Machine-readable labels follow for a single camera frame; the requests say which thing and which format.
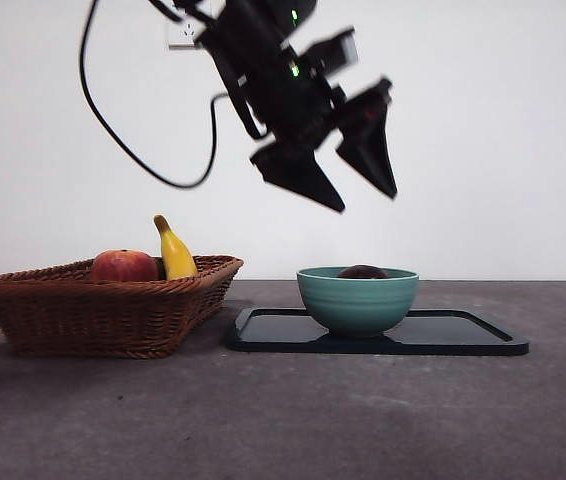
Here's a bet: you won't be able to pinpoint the dark purple plum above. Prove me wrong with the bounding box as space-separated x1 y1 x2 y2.
336 264 391 280

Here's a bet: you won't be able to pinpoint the teal ribbed bowl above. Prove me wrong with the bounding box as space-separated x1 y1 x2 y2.
296 266 420 339

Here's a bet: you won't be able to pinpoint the yellow banana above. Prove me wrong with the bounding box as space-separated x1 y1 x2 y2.
153 214 199 281

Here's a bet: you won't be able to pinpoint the dark rectangular tray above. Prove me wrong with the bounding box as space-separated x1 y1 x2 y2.
226 307 531 356

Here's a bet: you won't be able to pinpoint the red orange peach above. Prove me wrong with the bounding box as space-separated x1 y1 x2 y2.
88 249 160 283

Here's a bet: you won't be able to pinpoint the brown wicker basket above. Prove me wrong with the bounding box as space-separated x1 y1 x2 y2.
0 255 245 360

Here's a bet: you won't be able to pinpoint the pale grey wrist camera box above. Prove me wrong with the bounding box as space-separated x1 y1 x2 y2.
307 27 362 76

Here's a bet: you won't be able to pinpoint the white wall power socket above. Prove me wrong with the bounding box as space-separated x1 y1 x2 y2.
167 19 205 51

